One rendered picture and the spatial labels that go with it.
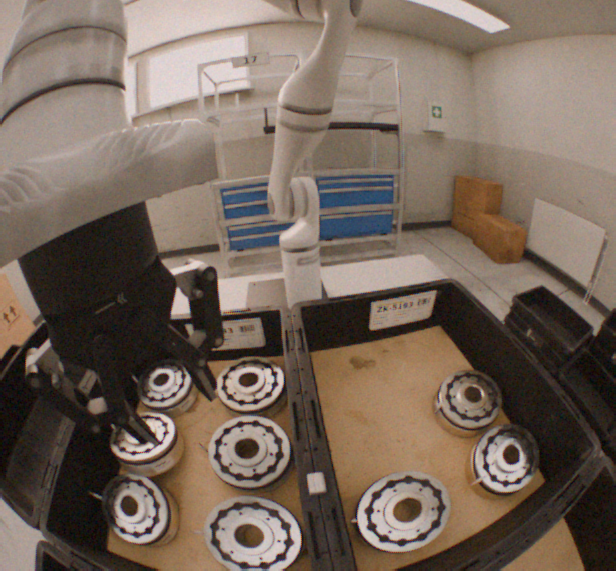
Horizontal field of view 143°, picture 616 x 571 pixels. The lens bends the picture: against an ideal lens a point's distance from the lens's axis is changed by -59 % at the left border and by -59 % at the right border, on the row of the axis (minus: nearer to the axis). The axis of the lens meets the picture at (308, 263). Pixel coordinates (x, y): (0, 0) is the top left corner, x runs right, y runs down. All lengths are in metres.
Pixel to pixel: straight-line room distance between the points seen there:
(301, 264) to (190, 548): 0.57
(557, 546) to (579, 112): 3.18
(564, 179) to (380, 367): 3.03
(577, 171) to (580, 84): 0.96
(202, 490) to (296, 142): 0.52
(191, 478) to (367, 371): 0.31
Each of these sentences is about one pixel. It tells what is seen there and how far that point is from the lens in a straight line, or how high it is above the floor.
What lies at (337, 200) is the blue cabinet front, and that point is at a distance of 2.19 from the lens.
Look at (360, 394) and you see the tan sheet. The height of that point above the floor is 0.83.
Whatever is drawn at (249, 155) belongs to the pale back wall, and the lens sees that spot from 2.94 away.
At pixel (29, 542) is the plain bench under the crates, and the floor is 0.70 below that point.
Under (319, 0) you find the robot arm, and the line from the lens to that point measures 0.38.
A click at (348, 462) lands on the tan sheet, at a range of 0.34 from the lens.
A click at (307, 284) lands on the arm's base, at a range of 0.60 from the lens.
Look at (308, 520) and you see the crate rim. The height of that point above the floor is 0.93.
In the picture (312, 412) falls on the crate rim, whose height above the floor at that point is 0.93.
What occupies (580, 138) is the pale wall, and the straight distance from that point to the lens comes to 3.19.
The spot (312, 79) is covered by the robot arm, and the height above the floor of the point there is 1.26.
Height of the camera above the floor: 1.15
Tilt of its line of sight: 27 degrees down
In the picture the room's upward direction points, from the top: 4 degrees counter-clockwise
